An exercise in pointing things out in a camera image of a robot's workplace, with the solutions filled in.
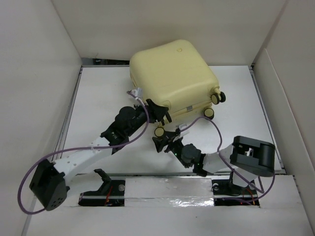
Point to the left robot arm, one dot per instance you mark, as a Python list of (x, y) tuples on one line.
[(51, 181)]

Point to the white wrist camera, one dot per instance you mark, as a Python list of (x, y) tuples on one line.
[(182, 130), (135, 93)]

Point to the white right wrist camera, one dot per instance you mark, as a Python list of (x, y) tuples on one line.
[(182, 130)]

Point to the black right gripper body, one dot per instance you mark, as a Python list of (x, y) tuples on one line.
[(176, 147)]

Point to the metal table rail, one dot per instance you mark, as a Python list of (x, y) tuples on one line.
[(101, 186)]

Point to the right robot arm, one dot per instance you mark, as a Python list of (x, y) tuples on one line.
[(247, 159)]

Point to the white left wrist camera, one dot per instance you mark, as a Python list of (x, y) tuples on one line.
[(135, 93)]

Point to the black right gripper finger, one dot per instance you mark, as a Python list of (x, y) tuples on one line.
[(160, 143), (161, 133)]

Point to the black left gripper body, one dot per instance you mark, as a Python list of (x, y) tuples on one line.
[(152, 116)]

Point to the yellow suitcase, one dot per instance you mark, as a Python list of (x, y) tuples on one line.
[(176, 76)]

